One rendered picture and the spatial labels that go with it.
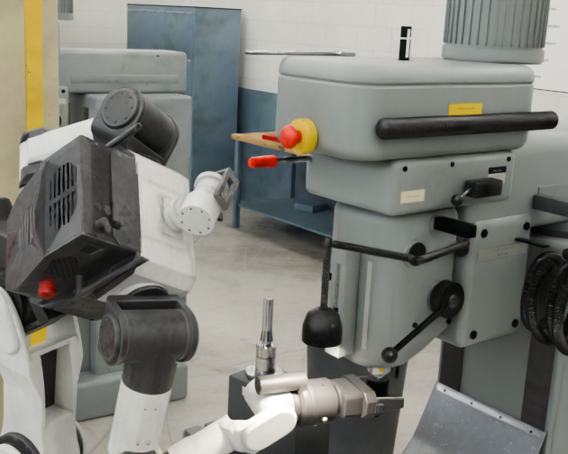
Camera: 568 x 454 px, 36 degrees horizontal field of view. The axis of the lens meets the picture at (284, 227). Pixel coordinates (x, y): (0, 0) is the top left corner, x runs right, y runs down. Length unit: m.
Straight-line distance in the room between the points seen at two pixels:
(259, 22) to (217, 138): 1.26
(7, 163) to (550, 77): 4.40
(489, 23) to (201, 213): 0.65
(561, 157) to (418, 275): 0.43
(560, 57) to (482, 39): 4.80
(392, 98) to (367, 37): 6.39
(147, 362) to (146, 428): 0.13
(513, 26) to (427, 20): 5.61
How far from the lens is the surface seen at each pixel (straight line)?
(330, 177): 1.59
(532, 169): 1.79
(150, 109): 1.67
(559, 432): 2.02
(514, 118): 1.63
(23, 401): 1.90
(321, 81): 1.46
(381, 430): 3.85
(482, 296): 1.74
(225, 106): 9.06
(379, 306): 1.60
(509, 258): 1.77
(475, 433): 2.09
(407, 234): 1.57
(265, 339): 2.00
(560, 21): 6.53
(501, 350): 2.03
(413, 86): 1.47
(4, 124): 3.07
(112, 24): 11.38
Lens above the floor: 1.96
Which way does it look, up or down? 14 degrees down
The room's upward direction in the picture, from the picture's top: 3 degrees clockwise
